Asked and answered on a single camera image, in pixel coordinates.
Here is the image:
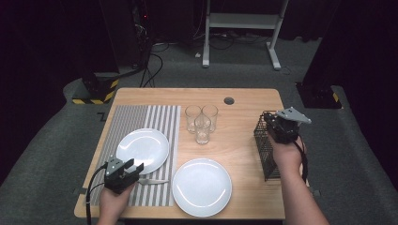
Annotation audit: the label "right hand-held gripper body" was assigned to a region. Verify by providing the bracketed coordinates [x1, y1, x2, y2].
[268, 106, 313, 144]

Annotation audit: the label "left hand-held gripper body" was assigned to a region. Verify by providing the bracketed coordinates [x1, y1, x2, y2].
[103, 157, 140, 195]

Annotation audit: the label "white plate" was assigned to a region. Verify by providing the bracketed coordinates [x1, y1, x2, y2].
[172, 157, 233, 218]
[115, 127, 170, 175]

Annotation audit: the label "silver knife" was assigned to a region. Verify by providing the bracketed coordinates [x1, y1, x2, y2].
[137, 177, 170, 186]

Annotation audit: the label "black wire cutlery basket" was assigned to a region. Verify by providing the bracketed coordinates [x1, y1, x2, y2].
[253, 110, 283, 182]

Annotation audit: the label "person's left hand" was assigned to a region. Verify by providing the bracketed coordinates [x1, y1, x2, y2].
[99, 184, 135, 218]

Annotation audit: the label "person's right hand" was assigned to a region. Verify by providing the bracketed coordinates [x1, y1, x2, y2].
[270, 137, 306, 176]

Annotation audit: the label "black base with yellow mark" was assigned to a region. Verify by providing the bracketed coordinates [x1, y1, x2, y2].
[295, 82, 344, 111]

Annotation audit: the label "grey white striped placemat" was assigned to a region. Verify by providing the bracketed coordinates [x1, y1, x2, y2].
[88, 105, 182, 207]

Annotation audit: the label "clear drinking glass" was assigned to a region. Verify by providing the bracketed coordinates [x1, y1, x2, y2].
[184, 105, 202, 135]
[201, 104, 219, 134]
[193, 115, 212, 145]

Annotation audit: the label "yellow black striped base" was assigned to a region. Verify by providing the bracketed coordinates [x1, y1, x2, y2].
[71, 71, 120, 106]

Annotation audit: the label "white metal stand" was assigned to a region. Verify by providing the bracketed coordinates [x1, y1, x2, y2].
[201, 0, 290, 71]

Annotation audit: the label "dark equipment rack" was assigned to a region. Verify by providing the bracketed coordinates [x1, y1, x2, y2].
[130, 0, 154, 68]

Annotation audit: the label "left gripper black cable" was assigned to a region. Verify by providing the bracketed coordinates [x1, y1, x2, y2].
[85, 165, 109, 225]

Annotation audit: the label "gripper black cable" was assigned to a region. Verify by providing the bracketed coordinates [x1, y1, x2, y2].
[292, 134, 310, 184]
[85, 165, 109, 225]

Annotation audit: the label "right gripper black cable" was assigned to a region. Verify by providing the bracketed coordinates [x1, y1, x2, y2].
[292, 134, 310, 184]

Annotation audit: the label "black floor cables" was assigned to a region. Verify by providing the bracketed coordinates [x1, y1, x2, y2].
[139, 43, 164, 88]

